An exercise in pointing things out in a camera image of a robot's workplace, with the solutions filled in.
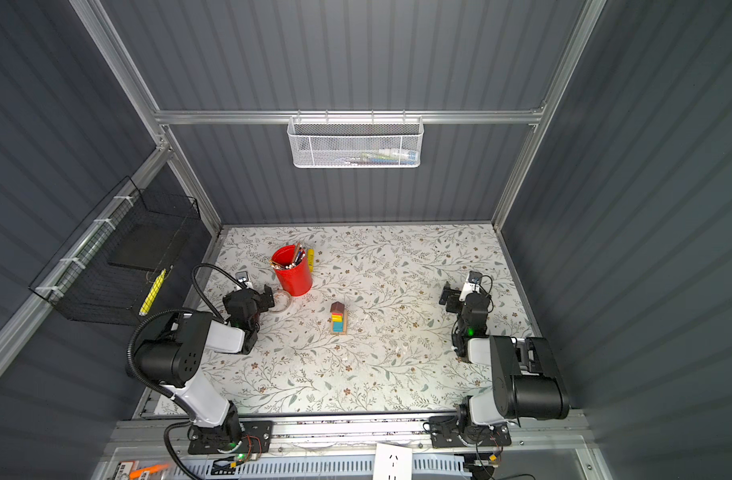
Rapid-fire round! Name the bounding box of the black corrugated cable conduit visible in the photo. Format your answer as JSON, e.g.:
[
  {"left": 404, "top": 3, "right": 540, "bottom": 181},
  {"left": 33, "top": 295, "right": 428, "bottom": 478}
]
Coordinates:
[{"left": 125, "top": 262, "right": 244, "bottom": 400}]

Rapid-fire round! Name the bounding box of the dark purple wooden cube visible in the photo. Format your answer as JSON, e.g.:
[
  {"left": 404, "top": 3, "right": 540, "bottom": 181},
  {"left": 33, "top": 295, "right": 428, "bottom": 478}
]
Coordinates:
[{"left": 330, "top": 302, "right": 346, "bottom": 314}]

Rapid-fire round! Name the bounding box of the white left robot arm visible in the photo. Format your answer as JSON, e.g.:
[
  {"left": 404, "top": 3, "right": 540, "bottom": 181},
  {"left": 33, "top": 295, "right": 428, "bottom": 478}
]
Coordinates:
[{"left": 126, "top": 286, "right": 275, "bottom": 435}]

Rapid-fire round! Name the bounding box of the white power socket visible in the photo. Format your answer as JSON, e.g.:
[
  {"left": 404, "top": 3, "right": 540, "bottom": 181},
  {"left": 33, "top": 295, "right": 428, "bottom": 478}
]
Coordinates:
[{"left": 372, "top": 443, "right": 413, "bottom": 480}]

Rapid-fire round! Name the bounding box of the black wire basket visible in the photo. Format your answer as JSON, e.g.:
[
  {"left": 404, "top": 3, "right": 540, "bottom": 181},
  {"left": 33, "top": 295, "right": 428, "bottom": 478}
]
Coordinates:
[{"left": 29, "top": 179, "right": 201, "bottom": 325}]

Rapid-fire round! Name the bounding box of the white wire basket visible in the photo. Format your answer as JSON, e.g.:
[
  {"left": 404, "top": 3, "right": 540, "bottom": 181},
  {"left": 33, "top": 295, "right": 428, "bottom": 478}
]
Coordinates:
[{"left": 287, "top": 118, "right": 425, "bottom": 169}]

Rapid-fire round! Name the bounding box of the red pencil cup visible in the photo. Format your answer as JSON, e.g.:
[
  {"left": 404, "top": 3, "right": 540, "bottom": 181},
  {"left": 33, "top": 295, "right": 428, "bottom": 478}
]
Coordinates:
[{"left": 271, "top": 244, "right": 313, "bottom": 297}]

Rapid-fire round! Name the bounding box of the clear tape roll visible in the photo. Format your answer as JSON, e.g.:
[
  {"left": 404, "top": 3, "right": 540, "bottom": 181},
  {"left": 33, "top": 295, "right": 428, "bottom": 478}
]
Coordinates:
[{"left": 269, "top": 290, "right": 293, "bottom": 313}]

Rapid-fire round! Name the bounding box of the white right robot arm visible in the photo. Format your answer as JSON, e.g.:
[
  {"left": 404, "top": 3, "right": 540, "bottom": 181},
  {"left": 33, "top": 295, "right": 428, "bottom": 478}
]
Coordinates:
[{"left": 439, "top": 282, "right": 571, "bottom": 432}]

